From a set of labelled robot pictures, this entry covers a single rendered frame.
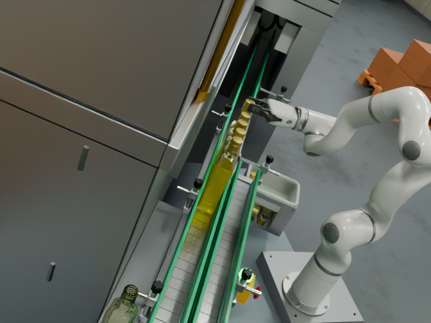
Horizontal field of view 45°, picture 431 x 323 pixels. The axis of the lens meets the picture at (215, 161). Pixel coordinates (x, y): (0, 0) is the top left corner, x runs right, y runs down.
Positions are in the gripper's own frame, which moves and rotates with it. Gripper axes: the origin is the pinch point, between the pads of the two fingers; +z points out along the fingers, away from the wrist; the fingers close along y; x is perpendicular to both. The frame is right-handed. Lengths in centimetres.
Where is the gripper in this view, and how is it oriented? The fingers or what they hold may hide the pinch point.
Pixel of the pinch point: (253, 105)
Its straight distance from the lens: 178.8
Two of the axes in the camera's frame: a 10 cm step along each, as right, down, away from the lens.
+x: 3.5, -7.6, -5.4
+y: -0.7, -6.0, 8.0
